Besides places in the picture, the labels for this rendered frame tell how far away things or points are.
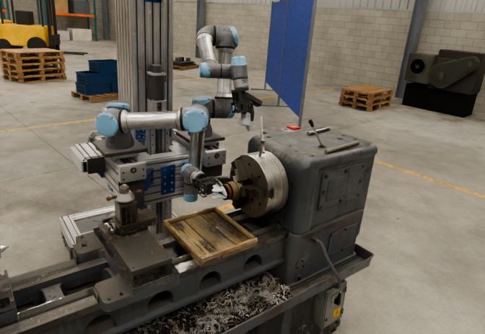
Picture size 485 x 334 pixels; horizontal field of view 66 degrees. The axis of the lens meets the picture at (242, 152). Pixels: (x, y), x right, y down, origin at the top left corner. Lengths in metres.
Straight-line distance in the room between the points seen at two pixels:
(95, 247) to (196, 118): 0.71
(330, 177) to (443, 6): 10.25
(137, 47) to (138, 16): 0.16
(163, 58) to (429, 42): 10.21
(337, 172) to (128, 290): 1.11
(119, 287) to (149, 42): 1.31
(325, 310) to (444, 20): 10.22
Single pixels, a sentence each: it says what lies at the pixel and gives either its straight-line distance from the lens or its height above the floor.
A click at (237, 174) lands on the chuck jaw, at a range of 1.79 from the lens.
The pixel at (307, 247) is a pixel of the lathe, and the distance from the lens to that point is 2.02.
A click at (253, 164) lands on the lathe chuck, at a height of 1.20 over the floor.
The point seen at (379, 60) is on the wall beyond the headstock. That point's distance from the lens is 12.47.
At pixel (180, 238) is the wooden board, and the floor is 0.90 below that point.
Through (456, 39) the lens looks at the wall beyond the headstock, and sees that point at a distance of 11.70.
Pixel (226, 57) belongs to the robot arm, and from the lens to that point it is 2.25.
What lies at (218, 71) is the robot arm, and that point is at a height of 1.59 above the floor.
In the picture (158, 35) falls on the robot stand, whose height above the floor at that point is 1.73.
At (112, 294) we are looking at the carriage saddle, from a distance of 1.48.
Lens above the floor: 1.85
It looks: 20 degrees down
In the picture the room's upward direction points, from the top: 4 degrees clockwise
